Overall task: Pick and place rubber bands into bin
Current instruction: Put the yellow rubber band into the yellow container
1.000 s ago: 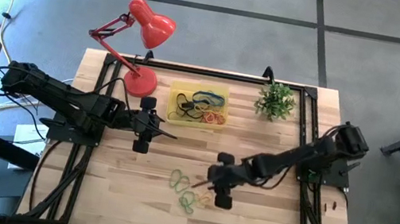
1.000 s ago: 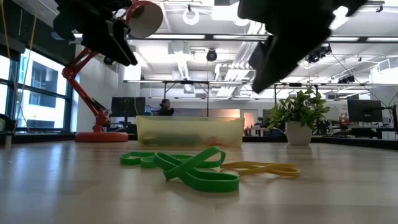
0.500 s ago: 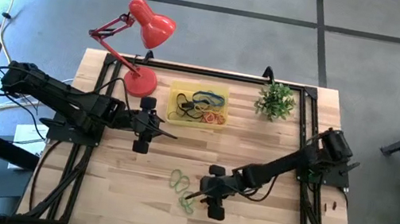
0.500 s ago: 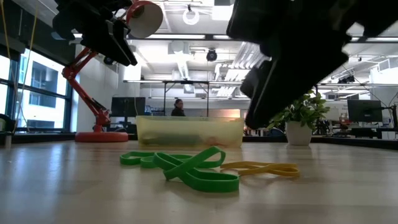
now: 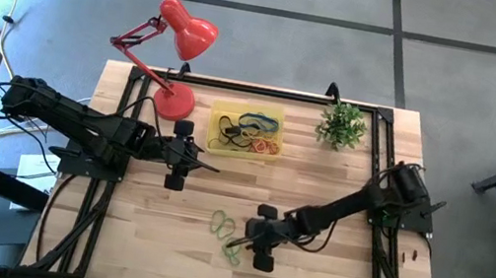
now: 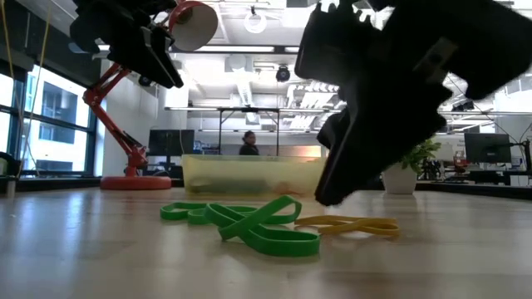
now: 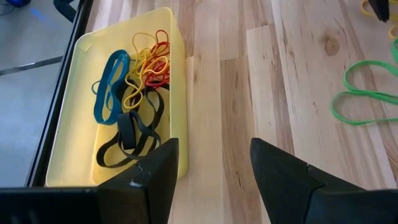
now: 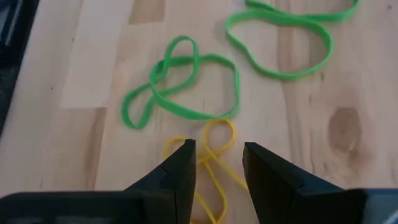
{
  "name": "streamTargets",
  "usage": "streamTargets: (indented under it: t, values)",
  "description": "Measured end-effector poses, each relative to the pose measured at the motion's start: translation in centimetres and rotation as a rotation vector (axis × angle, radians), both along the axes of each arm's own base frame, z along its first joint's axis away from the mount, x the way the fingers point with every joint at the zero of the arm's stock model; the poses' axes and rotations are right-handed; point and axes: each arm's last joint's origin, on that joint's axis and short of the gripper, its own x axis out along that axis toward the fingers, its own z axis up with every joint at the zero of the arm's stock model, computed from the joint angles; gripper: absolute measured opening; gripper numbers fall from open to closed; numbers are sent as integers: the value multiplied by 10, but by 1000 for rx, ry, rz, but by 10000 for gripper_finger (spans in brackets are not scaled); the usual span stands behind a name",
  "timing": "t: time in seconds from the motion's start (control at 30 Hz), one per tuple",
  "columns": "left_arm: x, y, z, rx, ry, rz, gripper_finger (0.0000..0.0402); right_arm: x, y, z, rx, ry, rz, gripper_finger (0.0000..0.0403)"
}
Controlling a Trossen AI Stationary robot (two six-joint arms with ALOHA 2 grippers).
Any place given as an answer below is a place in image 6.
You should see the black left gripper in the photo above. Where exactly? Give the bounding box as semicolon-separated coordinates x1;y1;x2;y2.
69;0;185;90

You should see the black computer monitor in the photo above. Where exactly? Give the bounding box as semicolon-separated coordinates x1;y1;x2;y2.
148;129;196;167
464;132;513;164

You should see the person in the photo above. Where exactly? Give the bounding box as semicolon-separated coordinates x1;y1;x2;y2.
239;130;261;157

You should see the red desk lamp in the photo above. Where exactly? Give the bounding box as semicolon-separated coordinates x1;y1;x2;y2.
81;0;219;191

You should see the yellow rubber band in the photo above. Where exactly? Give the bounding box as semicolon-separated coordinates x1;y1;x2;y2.
318;222;401;239
293;214;399;228

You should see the small green potted plant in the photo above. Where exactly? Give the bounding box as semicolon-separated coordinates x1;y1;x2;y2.
381;139;443;195

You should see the black aluminium table frame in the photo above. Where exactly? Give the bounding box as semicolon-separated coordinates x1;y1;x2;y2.
16;176;532;201

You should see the round white ceiling lamp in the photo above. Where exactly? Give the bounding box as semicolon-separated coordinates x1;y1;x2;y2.
243;8;268;35

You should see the yellow translucent plastic bin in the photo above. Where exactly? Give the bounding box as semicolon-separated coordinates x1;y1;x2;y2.
181;154;329;198

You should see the black knob on white post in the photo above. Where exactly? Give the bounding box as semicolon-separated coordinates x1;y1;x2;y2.
0;151;20;199

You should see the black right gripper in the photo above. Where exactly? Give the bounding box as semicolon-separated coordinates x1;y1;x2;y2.
294;0;532;208

